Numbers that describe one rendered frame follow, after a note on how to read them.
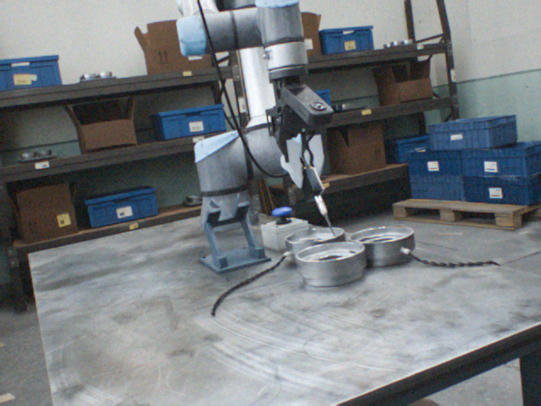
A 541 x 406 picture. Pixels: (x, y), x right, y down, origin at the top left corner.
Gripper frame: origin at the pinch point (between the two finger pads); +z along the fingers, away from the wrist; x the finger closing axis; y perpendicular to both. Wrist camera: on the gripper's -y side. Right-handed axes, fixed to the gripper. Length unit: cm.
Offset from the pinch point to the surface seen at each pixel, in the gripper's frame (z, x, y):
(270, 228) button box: 8.8, 5.9, 7.4
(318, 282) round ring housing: 12.3, 10.4, -20.5
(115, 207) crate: 36, 1, 340
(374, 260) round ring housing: 12.1, -0.5, -18.7
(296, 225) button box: 8.9, 1.4, 5.5
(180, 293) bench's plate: 13.0, 27.7, -5.5
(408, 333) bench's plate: 13.0, 11.1, -43.4
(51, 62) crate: -73, 24, 339
